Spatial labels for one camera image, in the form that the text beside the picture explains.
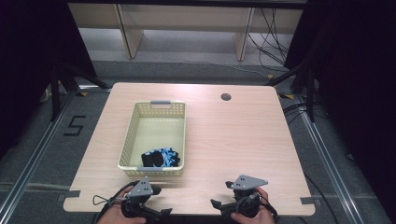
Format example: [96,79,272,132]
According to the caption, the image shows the black floor cable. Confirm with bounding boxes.
[303,172,341,224]

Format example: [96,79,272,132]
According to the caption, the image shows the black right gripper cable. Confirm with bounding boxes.
[260,194,279,224]

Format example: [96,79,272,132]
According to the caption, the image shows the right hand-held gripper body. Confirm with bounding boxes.
[224,174,269,219]

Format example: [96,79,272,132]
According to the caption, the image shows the black floor cables by stand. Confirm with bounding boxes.
[282,102,328,126]

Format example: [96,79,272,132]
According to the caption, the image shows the black fingerless glove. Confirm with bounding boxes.
[140,149,165,169]

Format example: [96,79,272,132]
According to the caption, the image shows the person's left hand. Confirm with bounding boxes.
[96,186,148,224]

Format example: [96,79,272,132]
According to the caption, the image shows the bundle of black hanging cables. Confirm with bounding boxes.
[247,7,291,67]

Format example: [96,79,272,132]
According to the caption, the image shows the blue camouflage fingerless glove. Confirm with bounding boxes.
[148,147,181,168]

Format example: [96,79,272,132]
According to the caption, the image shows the aluminium floor rail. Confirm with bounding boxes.
[0,89,78,216]
[293,92,359,224]

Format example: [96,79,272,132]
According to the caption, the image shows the light wooden shelf unit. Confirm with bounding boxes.
[66,3,304,62]

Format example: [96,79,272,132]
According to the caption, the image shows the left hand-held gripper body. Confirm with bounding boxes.
[120,175,163,219]

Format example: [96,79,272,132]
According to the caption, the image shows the person's right hand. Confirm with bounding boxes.
[230,187,276,224]

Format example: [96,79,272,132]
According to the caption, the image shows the cream perforated plastic basket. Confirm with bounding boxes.
[117,99,187,178]

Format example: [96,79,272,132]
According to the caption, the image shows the black metal stand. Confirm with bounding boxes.
[264,60,316,123]
[49,61,110,122]

